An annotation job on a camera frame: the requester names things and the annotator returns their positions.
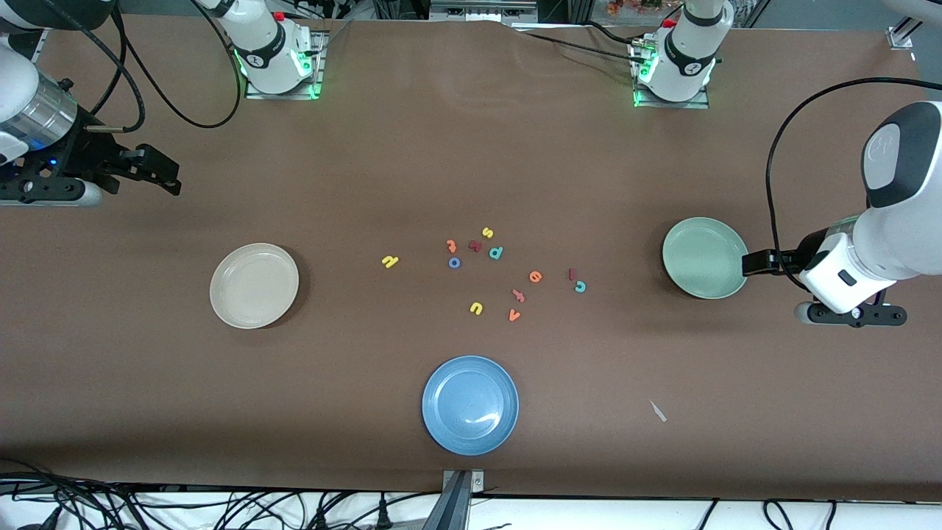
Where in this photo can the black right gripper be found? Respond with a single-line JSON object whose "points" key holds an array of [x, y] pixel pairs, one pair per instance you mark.
{"points": [[90, 153]]}

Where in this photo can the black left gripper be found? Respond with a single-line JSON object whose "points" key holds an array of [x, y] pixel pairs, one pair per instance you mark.
{"points": [[801, 258]]}

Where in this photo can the yellow letter h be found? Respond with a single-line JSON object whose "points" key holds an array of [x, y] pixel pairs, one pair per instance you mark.
{"points": [[390, 261]]}

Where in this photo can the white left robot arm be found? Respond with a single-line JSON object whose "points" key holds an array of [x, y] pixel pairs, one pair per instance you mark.
{"points": [[901, 221]]}

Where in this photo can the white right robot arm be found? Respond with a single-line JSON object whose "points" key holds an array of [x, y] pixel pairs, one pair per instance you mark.
{"points": [[268, 51]]}

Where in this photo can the light green plate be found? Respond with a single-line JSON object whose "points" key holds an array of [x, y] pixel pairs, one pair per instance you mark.
{"points": [[703, 258]]}

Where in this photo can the beige brown plate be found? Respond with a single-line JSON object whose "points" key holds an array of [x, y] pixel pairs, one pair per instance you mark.
{"points": [[254, 285]]}

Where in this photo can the white paper scrap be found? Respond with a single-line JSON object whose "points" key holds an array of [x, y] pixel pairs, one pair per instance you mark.
{"points": [[659, 412]]}

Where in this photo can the orange artificial flowers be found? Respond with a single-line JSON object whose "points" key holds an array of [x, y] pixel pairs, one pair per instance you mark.
{"points": [[633, 6]]}

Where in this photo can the blue plate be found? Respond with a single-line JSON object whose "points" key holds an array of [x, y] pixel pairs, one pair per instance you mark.
{"points": [[471, 405]]}

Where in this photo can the grey power strip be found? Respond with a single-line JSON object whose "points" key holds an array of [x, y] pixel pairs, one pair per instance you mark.
{"points": [[478, 11]]}

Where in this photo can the black power plug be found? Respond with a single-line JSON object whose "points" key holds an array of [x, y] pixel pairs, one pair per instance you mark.
{"points": [[321, 517], [383, 514]]}

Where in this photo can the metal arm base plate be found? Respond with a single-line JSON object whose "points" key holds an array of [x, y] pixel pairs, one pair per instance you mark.
{"points": [[318, 73], [673, 104]]}

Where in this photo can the aluminium frame profile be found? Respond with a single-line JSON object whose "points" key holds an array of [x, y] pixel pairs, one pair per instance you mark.
{"points": [[904, 33]]}

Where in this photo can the metal camera bracket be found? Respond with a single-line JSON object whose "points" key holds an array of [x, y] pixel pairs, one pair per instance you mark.
{"points": [[460, 508]]}

